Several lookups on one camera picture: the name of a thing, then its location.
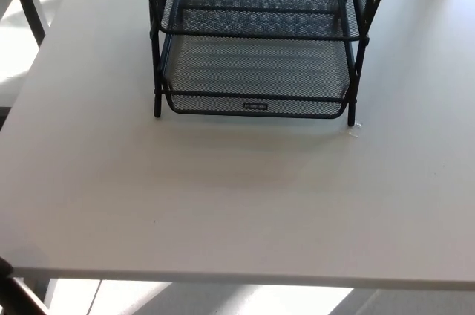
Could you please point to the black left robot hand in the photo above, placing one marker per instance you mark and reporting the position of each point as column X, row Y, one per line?
column 5, row 267

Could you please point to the wide black mesh tray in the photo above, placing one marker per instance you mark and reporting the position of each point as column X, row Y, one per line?
column 259, row 25

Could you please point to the white desk leg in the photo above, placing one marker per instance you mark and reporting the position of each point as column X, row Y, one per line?
column 47, row 292

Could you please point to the white side table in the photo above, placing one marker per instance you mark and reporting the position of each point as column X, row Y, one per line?
column 31, row 10

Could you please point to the black mesh tray with label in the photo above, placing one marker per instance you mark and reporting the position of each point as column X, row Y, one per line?
column 256, row 70

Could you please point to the clear tape piece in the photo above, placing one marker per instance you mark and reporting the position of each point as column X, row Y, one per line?
column 355, row 130

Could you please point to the dark brown rail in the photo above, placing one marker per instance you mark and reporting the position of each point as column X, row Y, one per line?
column 27, row 298

